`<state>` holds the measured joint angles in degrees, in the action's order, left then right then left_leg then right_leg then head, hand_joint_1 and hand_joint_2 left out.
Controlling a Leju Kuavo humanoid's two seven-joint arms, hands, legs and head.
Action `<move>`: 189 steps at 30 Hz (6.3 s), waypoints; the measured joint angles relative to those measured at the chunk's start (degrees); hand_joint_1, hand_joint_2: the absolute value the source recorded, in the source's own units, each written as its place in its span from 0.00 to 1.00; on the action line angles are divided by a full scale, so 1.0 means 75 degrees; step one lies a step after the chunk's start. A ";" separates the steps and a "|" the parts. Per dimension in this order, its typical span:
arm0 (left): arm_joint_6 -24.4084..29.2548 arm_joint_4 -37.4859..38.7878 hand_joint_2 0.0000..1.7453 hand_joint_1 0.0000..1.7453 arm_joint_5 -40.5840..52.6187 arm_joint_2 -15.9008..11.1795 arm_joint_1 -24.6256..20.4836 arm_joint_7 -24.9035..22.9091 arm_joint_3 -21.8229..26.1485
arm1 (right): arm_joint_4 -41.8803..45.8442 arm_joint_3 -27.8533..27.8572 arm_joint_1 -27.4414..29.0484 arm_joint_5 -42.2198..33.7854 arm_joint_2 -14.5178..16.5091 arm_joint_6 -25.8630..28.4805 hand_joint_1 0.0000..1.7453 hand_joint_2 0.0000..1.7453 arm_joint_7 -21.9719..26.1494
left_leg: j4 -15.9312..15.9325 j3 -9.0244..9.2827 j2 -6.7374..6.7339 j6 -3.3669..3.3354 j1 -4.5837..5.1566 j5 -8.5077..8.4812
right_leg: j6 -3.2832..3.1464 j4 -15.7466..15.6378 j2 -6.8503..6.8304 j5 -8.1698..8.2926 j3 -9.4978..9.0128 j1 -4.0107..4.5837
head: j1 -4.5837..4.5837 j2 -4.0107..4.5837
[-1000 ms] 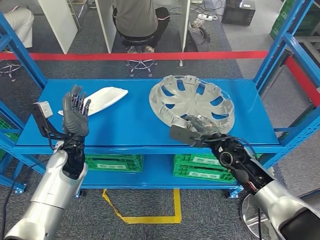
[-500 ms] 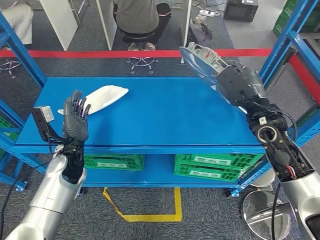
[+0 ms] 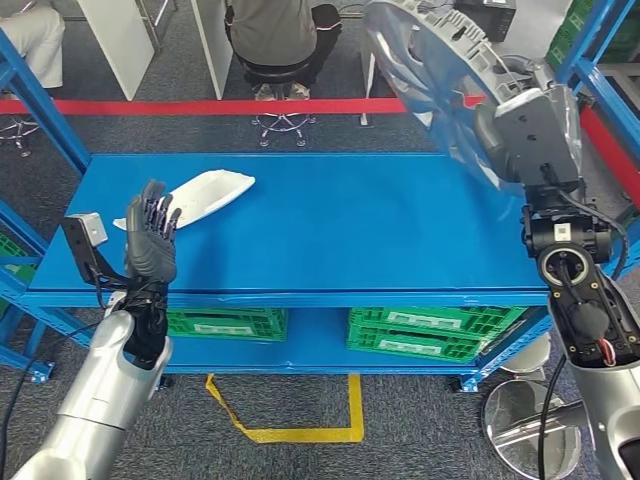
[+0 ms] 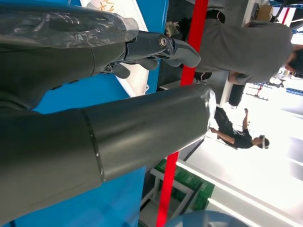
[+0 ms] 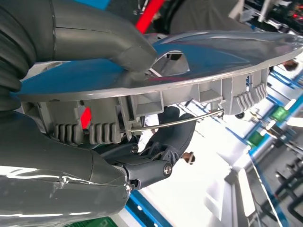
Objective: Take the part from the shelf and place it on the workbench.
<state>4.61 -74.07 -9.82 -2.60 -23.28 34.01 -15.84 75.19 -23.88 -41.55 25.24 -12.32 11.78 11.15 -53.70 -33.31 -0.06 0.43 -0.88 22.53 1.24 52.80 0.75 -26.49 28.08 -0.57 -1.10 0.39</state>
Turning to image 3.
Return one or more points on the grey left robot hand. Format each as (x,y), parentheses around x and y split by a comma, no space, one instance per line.
(150,248)

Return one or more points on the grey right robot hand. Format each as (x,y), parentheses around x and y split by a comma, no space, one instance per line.
(487,142)

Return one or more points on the grey plastic wheel cover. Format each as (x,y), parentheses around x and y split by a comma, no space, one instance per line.
(430,73)

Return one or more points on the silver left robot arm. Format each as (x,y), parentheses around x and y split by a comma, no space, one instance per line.
(100,397)

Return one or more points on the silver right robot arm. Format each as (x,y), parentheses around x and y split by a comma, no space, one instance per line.
(595,318)

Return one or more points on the white curved plastic part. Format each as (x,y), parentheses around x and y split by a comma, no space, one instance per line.
(210,192)

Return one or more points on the blue metal shelf rack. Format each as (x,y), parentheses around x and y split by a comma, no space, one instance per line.
(300,225)

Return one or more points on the black microwave oven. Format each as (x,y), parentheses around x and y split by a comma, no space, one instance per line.
(492,23)

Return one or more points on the green folded plastic crate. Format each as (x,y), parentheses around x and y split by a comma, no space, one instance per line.
(225,321)
(10,248)
(370,334)

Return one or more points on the green crate stack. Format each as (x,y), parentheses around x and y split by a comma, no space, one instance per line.
(567,33)

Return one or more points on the white desk panel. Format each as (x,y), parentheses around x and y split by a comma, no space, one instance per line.
(215,40)
(120,40)
(369,86)

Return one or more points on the black round stool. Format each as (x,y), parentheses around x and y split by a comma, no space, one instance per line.
(17,131)
(275,71)

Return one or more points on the person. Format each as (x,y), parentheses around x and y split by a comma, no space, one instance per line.
(35,40)
(275,26)

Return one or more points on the chrome round stool base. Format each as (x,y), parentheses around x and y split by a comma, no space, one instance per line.
(520,450)

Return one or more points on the yellow floor tape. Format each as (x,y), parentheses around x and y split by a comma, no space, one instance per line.
(355,407)

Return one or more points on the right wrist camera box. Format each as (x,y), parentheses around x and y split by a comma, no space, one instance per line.
(537,139)

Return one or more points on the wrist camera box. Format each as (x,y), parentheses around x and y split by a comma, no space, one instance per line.
(77,242)
(537,139)

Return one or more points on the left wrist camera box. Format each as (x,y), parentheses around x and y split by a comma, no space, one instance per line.
(77,242)

